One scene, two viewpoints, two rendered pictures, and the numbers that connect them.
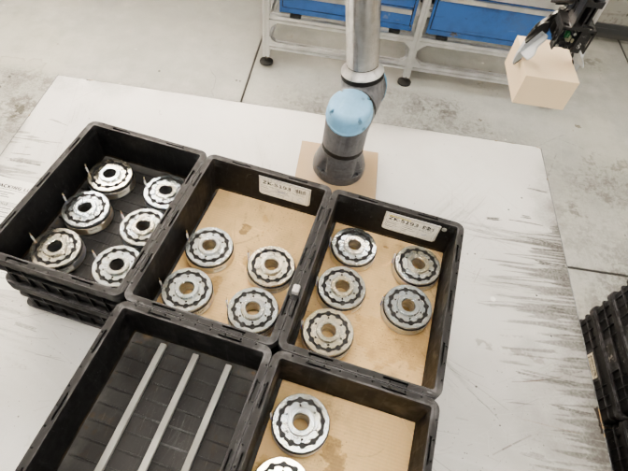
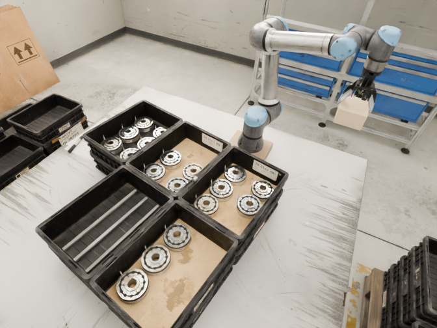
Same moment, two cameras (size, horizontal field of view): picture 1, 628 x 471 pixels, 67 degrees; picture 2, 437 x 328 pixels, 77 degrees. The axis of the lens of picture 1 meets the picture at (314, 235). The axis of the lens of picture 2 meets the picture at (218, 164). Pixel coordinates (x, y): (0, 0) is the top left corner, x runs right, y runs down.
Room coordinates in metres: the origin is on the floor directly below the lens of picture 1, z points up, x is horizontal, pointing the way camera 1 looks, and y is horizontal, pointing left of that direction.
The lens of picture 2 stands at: (-0.20, -0.36, 1.80)
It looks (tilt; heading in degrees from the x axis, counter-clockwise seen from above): 46 degrees down; 23
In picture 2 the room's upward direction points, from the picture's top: 4 degrees clockwise
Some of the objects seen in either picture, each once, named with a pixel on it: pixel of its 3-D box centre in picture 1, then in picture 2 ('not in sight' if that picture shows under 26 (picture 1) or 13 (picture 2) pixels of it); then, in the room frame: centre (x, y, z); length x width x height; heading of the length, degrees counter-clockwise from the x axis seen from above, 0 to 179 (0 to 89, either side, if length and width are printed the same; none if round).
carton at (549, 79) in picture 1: (539, 72); (352, 110); (1.04, -0.48, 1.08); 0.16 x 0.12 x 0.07; 0
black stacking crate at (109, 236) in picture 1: (111, 215); (136, 136); (0.60, 0.45, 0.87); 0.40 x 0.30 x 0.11; 170
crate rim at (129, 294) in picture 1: (237, 240); (181, 155); (0.55, 0.15, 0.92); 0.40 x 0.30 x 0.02; 170
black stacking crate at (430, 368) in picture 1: (374, 294); (235, 194); (0.49, -0.14, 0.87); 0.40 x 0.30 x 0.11; 170
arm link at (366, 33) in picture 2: not in sight; (356, 38); (1.02, -0.37, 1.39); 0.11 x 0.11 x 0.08; 76
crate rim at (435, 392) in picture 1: (378, 282); (235, 187); (0.49, -0.14, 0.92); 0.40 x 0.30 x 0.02; 170
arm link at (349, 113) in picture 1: (348, 121); (255, 120); (0.99, -0.05, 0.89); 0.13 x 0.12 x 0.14; 166
